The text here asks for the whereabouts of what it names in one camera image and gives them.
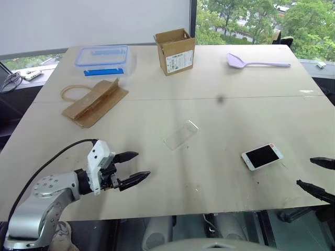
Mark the white smartphone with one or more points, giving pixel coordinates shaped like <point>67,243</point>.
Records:
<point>262,156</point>

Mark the brown paper bag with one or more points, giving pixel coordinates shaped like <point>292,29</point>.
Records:
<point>95,104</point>

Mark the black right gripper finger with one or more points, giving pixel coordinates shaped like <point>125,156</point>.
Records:
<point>316,192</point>
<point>323,162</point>

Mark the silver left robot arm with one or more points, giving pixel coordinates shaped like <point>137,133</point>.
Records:
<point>34,209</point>

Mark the open cardboard box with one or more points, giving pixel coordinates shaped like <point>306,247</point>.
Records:
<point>176,53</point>

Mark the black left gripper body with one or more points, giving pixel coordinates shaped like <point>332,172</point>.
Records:
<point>109,175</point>

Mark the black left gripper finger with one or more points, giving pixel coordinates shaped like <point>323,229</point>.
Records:
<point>134,179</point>
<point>126,156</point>

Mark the clear phone case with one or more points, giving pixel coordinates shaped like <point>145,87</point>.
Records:
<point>181,135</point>

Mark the clear blue-lidded plastic container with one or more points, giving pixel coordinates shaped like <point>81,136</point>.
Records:
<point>104,60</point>

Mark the lilac plastic scoop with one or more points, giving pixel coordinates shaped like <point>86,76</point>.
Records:
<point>248,62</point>

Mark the small white device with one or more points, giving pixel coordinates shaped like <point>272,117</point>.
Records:
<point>320,64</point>

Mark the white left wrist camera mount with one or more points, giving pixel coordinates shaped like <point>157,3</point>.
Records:
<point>97,160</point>

